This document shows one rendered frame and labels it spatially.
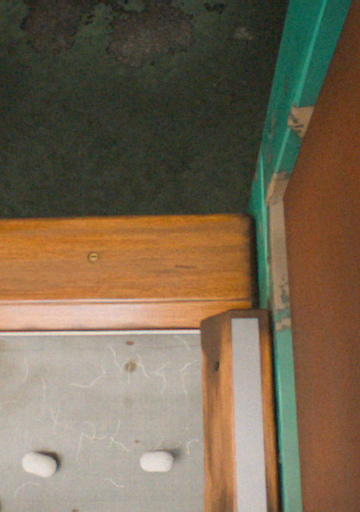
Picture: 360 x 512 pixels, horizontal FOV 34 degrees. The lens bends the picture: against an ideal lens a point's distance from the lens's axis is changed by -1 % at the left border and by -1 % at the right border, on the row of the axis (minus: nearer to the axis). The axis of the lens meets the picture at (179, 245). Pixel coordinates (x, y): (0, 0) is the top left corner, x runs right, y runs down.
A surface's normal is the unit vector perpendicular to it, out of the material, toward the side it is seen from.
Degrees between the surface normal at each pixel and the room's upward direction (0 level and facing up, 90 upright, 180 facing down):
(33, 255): 0
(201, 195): 0
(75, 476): 0
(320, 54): 90
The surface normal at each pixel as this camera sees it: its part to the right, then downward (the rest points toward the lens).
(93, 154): -0.04, -0.29
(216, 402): -0.93, -0.08
